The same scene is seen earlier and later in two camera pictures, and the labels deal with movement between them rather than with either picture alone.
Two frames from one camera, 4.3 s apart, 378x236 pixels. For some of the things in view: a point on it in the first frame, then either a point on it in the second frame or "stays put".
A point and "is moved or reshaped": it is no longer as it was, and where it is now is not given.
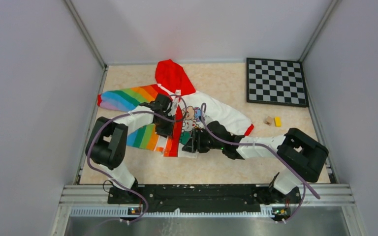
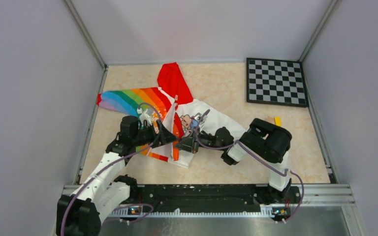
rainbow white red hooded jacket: x=194 y=109 is moved or reshaped
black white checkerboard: x=276 y=81 stays put
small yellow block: x=278 y=121 stays put
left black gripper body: x=164 y=127 -> x=147 y=135
